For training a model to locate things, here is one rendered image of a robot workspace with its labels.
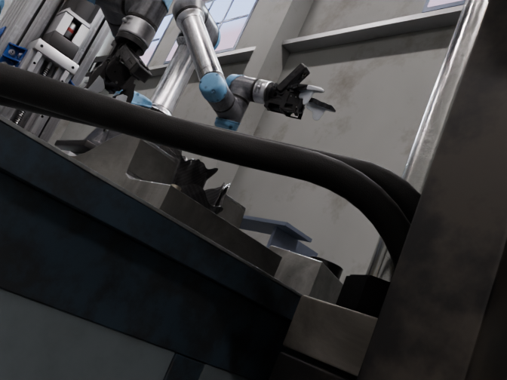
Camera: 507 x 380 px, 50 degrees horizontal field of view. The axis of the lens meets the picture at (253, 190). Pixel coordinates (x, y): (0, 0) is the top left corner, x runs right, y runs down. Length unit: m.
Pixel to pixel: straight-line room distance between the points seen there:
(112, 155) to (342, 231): 4.04
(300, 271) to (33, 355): 0.64
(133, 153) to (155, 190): 0.11
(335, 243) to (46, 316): 4.33
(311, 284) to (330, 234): 3.82
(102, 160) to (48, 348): 0.41
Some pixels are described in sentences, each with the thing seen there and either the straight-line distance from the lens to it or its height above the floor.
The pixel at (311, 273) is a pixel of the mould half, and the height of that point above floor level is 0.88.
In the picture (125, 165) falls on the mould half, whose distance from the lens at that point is 0.85.
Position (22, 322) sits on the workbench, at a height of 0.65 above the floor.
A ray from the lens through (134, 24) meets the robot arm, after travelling 1.28.
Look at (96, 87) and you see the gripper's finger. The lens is 1.21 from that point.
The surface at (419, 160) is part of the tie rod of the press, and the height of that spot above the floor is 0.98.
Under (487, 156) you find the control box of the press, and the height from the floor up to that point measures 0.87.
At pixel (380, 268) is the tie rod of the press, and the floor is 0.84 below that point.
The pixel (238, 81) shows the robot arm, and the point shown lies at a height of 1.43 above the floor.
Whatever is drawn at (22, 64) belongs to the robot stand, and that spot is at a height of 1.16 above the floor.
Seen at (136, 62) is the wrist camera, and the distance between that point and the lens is 1.18.
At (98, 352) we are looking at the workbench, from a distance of 0.60.
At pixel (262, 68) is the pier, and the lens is 6.52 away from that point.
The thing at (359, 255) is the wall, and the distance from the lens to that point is 4.62.
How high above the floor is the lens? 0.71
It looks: 15 degrees up
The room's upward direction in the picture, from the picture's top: 24 degrees clockwise
